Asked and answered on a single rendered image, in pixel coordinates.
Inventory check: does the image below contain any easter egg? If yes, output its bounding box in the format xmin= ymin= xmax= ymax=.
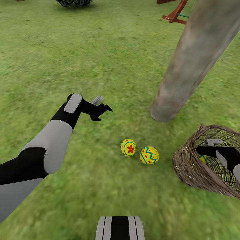
xmin=140 ymin=146 xmax=159 ymax=164
xmin=197 ymin=153 xmax=208 ymax=164
xmin=121 ymin=139 xmax=136 ymax=157

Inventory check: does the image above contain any wicker basket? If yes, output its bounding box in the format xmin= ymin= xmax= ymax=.
xmin=172 ymin=123 xmax=240 ymax=200

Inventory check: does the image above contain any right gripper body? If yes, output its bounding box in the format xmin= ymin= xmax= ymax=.
xmin=197 ymin=146 xmax=216 ymax=158

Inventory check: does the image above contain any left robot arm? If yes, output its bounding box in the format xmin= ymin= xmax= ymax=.
xmin=0 ymin=93 xmax=112 ymax=224

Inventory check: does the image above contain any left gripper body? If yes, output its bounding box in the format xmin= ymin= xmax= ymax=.
xmin=89 ymin=103 xmax=107 ymax=121

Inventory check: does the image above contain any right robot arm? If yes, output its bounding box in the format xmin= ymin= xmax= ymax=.
xmin=195 ymin=138 xmax=240 ymax=183

